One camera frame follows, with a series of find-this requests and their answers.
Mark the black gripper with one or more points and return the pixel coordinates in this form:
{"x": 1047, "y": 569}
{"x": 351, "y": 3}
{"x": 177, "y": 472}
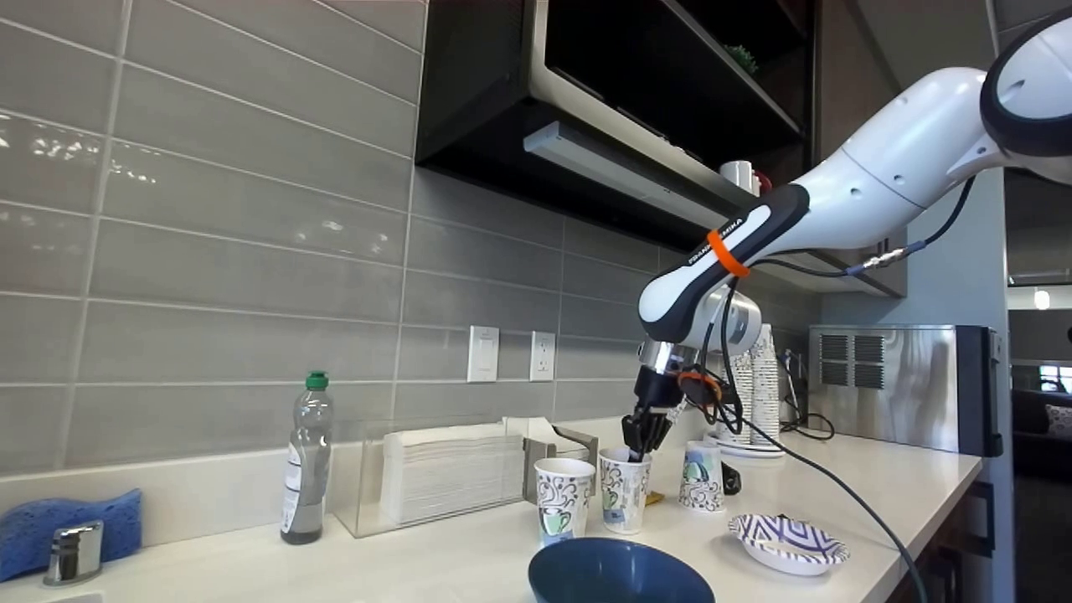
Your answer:
{"x": 653, "y": 395}

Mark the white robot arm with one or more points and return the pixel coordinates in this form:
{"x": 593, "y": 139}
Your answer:
{"x": 934, "y": 135}

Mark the upside-down patterned paper cup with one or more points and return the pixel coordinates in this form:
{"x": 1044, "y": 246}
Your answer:
{"x": 703, "y": 485}

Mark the yellow packet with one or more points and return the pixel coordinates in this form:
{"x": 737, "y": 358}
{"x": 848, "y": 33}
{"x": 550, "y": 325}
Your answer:
{"x": 653, "y": 497}

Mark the small black object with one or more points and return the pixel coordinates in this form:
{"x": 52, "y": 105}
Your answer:
{"x": 733, "y": 481}

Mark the stack of paper cups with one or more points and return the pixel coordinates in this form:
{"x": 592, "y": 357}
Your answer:
{"x": 755, "y": 376}

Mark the dark blue bowl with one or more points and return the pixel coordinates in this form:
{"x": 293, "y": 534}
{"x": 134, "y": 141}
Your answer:
{"x": 613, "y": 569}

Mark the stainless steel appliance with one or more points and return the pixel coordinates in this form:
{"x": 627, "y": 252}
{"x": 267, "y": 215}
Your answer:
{"x": 907, "y": 383}

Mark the black upper cabinet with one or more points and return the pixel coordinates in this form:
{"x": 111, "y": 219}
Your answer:
{"x": 620, "y": 110}

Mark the clear dish soap bottle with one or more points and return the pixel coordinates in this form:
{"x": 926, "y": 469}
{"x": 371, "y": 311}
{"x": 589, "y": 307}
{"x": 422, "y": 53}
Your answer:
{"x": 307, "y": 464}

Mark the chrome soap dispenser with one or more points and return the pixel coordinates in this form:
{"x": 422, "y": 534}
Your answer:
{"x": 76, "y": 554}

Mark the blue sponge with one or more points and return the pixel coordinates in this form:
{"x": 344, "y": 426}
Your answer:
{"x": 27, "y": 529}

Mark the white wall outlet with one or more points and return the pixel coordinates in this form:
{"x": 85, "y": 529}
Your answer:
{"x": 542, "y": 357}

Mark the white light switch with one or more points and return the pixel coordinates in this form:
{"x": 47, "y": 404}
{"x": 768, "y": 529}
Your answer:
{"x": 483, "y": 354}

